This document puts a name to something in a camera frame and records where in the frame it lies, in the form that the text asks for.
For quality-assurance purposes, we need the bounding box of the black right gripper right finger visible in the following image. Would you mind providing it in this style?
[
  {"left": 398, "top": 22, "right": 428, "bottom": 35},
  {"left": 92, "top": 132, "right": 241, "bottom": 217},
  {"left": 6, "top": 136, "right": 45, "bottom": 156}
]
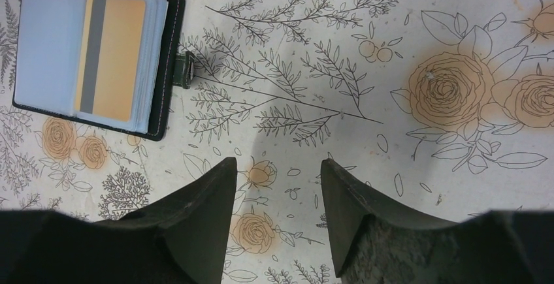
[{"left": 321, "top": 159, "right": 553, "bottom": 283}]

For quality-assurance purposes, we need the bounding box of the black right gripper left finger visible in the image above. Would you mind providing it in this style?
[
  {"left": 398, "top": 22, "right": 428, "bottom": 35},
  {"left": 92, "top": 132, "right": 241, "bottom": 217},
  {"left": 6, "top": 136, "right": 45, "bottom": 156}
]
[{"left": 1, "top": 157, "right": 237, "bottom": 283}]

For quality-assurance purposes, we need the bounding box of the gold magnetic stripe card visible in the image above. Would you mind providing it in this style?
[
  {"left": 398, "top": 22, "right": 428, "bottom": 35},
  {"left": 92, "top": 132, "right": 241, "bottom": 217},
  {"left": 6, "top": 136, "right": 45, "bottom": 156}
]
[{"left": 73, "top": 0, "right": 146, "bottom": 122}]

